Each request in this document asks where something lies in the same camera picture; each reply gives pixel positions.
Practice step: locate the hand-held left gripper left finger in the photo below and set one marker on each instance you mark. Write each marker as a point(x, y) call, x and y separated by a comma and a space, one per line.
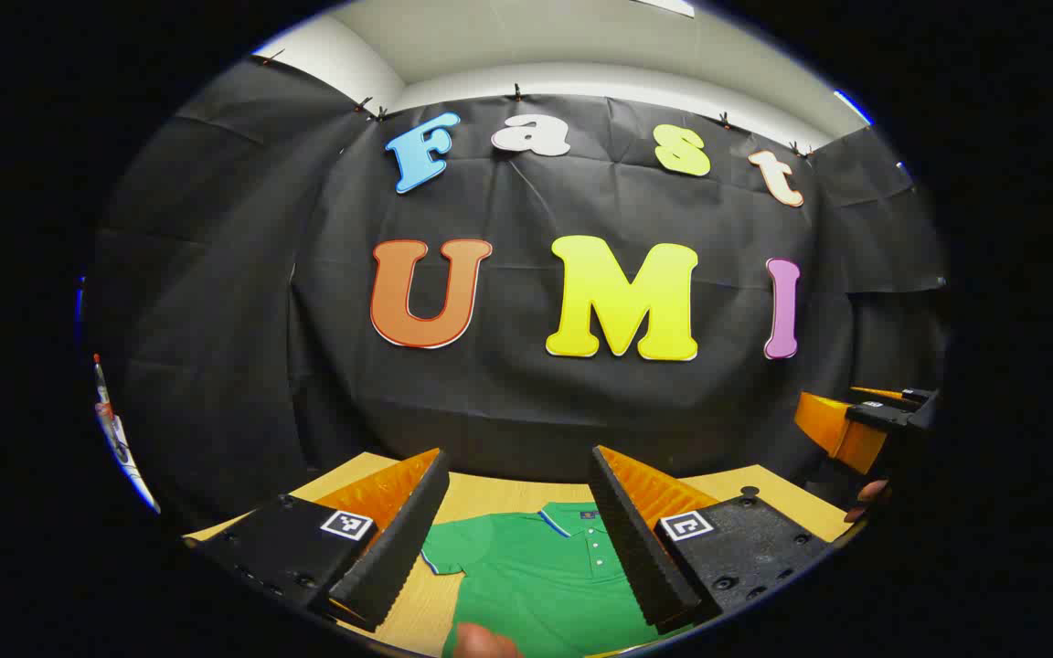
point(398, 548)

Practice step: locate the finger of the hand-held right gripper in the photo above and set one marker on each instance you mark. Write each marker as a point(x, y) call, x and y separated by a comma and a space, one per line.
point(842, 434)
point(906, 397)

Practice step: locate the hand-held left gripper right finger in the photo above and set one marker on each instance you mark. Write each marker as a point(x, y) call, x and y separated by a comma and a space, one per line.
point(636, 548)

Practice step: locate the green T-shirt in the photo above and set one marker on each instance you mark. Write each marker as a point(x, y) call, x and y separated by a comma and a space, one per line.
point(536, 585)

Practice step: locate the black backdrop cloth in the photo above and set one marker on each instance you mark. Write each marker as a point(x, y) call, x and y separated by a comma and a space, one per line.
point(508, 393)

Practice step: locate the ceiling light panel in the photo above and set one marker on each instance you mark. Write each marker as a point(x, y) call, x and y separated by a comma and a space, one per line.
point(664, 5)

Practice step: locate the row of small backdrop clips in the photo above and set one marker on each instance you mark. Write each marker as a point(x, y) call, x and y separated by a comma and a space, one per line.
point(517, 92)

